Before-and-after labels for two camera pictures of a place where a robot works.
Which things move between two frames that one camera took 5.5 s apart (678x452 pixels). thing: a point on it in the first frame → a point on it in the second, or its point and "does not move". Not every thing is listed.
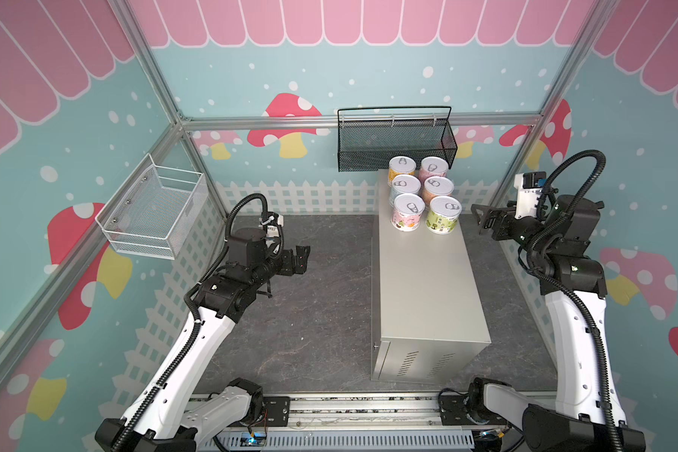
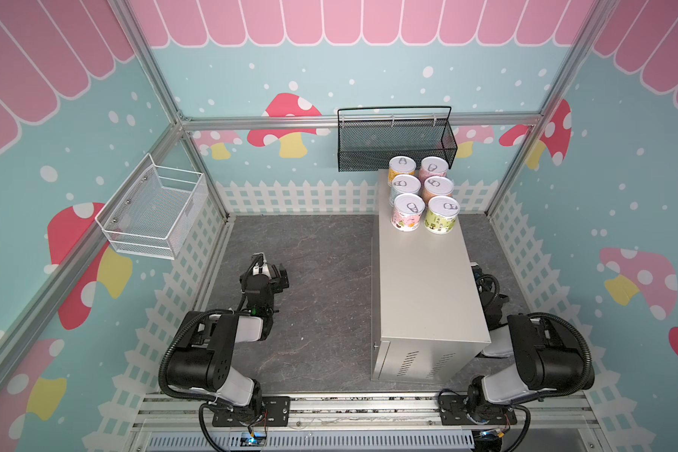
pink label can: [432, 167] does not move
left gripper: [290, 269] → [281, 282]
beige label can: [407, 212] does not move
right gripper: [494, 220] → [483, 282]
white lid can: [403, 184] does not move
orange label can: [436, 186] does not move
